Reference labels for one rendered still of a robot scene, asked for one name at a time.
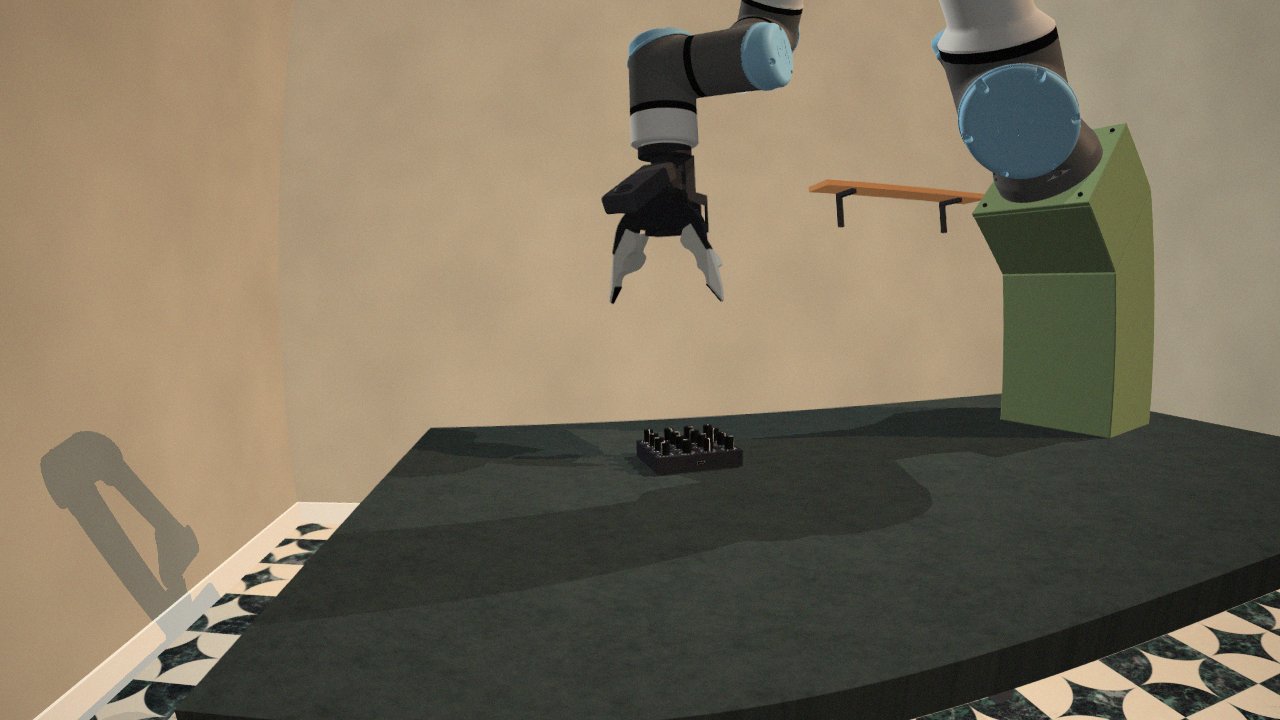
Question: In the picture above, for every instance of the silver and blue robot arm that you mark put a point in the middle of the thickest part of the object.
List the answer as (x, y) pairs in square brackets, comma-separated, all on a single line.
[(1018, 115)]

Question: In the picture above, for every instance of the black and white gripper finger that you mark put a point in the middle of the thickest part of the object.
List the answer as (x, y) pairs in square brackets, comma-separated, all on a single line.
[(626, 259), (694, 238)]

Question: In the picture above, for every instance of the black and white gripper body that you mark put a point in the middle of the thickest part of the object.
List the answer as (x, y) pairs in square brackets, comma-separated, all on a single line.
[(663, 212)]

